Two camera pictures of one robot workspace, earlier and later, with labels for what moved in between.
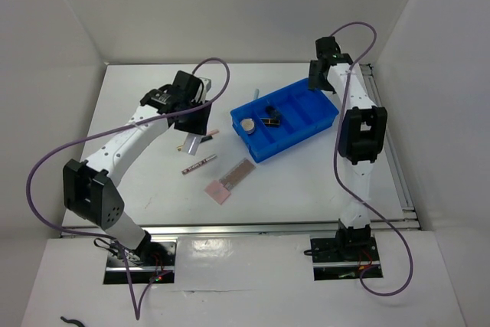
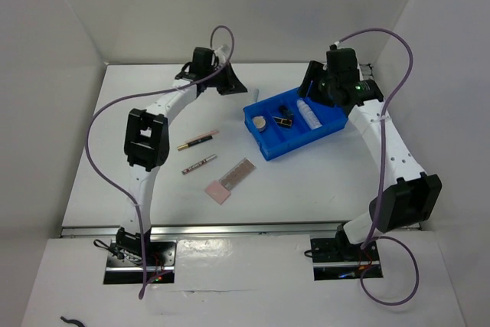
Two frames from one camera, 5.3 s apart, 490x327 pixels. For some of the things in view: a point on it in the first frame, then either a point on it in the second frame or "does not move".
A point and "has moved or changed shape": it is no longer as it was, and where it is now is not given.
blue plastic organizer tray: [302, 112] has moved or changed shape
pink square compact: [217, 191] does not move
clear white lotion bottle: [192, 143] -> [311, 119]
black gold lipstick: [271, 122] -> [282, 121]
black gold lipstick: [272, 112] -> [285, 112]
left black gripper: [199, 126] -> [233, 85]
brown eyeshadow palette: [237, 174] does not move
